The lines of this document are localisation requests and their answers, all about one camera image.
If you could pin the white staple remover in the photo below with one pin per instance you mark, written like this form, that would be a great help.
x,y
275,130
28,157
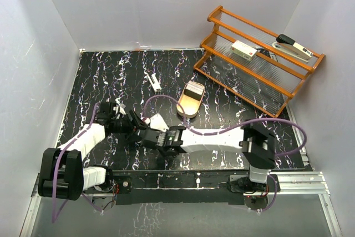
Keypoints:
x,y
154,82

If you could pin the stack of credit cards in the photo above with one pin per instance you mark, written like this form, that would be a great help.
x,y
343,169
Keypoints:
x,y
194,90

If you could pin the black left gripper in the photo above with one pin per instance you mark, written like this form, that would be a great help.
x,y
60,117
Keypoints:
x,y
138,122

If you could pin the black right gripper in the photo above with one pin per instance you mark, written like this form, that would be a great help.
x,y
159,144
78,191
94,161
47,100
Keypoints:
x,y
164,154

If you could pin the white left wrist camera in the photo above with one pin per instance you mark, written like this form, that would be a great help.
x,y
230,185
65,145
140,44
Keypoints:
x,y
119,109

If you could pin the white red staples box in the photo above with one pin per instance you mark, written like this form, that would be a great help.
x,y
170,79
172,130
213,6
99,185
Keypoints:
x,y
243,50

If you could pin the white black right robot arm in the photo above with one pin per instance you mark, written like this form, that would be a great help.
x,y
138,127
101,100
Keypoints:
x,y
256,143

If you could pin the black beige stapler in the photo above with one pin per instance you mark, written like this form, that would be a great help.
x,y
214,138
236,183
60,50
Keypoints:
x,y
289,46

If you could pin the orange wooden shelf rack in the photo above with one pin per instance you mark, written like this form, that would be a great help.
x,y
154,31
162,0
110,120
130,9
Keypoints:
x,y
270,80

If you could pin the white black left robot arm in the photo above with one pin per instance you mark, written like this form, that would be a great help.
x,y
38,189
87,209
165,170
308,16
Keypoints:
x,y
62,172

